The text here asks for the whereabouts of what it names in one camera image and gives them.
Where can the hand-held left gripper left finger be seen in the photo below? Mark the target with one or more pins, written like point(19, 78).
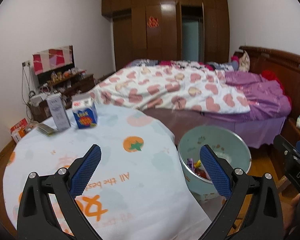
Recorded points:
point(86, 172)

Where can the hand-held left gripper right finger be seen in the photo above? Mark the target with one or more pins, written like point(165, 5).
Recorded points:
point(215, 172)

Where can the red plastic net bag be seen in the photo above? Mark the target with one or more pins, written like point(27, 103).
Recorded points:
point(202, 173)

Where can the yellow plastic bag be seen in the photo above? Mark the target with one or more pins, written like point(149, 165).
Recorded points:
point(198, 164)

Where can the dark purple wrapper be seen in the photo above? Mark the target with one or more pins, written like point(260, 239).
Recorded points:
point(190, 162)

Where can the person's right hand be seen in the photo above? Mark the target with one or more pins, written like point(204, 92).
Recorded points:
point(291, 215)

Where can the wooden nightstand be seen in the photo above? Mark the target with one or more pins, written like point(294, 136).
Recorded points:
point(292, 132)

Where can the round table with fruit tablecloth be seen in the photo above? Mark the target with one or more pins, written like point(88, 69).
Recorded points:
point(115, 142)

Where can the purple bed sheet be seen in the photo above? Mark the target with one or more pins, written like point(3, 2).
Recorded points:
point(240, 130)

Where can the blue milk carton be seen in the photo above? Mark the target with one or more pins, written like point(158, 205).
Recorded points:
point(85, 116)

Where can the flat dark sachet packet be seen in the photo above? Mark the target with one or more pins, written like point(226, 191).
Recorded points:
point(45, 129)

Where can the tall white carton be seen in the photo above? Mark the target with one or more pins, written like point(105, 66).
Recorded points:
point(58, 112)

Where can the purple quilt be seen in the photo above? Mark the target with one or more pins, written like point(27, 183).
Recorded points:
point(260, 90)

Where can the open cardboard box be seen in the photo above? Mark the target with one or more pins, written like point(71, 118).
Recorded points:
point(38, 110)

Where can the red and white box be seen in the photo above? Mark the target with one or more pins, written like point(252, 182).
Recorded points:
point(18, 130)

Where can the red fluffy cloth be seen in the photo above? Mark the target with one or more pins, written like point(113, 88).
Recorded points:
point(268, 74)

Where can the wooden television cabinet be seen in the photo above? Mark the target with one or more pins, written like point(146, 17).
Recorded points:
point(75, 83)

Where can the white heart-print quilt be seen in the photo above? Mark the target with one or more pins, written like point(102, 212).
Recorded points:
point(177, 90)

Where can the wooden bed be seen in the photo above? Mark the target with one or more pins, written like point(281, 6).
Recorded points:
point(277, 60)

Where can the clutter of jars and cups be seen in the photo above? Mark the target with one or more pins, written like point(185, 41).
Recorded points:
point(65, 76)

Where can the black television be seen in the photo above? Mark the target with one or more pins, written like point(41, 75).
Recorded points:
point(55, 76)

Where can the floral pillow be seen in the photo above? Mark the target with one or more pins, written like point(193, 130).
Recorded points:
point(244, 60)

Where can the grey and pink clothing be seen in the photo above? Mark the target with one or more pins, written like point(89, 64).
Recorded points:
point(233, 63)

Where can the pink patchwork cover cloth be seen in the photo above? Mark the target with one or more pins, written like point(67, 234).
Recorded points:
point(52, 57)

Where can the brown wooden wardrobe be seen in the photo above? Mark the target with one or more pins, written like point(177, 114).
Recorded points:
point(165, 17)

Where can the red paper decoration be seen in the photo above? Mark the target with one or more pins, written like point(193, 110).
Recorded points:
point(152, 21)

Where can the wall socket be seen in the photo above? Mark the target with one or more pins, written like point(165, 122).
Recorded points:
point(26, 63)

